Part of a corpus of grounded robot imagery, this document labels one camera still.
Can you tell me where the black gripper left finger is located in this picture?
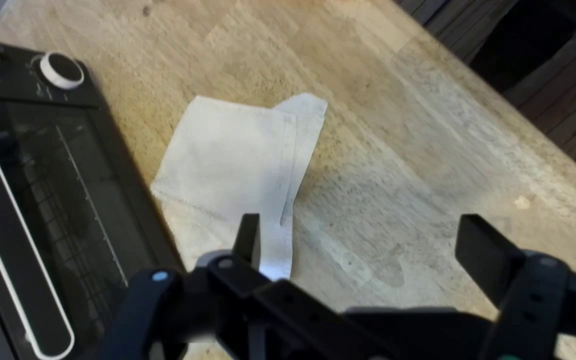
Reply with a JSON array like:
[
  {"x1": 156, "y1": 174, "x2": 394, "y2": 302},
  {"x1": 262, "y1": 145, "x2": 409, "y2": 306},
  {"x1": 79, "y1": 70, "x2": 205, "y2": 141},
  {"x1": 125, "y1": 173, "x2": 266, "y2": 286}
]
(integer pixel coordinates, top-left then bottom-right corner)
[{"x1": 100, "y1": 212, "x2": 283, "y2": 360}]

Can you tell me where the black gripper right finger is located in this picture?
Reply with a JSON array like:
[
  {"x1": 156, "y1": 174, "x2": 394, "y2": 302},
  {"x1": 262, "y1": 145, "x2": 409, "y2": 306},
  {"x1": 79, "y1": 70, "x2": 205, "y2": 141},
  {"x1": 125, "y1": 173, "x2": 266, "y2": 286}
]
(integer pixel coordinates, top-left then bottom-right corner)
[{"x1": 454, "y1": 214, "x2": 576, "y2": 360}]

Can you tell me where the black toaster oven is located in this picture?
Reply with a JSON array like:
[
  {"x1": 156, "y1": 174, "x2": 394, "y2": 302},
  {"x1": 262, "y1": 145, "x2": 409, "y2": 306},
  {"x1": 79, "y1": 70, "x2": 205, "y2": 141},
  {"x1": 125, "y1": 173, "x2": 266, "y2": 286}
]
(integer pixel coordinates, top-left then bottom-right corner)
[{"x1": 0, "y1": 31, "x2": 185, "y2": 360}]

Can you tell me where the silver rimmed oven knob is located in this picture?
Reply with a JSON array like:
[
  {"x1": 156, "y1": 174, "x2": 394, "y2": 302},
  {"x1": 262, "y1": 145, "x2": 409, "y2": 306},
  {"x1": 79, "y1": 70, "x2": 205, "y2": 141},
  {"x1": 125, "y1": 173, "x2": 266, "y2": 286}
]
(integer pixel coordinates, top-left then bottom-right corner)
[{"x1": 35, "y1": 48, "x2": 87, "y2": 92}]

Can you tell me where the white crumpled cloth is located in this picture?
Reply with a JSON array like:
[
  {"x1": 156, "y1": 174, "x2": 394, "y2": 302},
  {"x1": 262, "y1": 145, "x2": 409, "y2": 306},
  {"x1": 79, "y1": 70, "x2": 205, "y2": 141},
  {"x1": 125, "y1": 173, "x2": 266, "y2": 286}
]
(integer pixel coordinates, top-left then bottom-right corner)
[{"x1": 147, "y1": 91, "x2": 330, "y2": 283}]

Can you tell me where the black chrome-edged oven door handle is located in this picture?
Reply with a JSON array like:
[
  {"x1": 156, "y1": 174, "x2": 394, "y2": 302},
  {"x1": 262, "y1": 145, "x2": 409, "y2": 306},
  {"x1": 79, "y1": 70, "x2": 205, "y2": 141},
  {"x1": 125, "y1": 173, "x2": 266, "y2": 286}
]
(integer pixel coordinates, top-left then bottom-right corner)
[{"x1": 0, "y1": 109, "x2": 77, "y2": 360}]

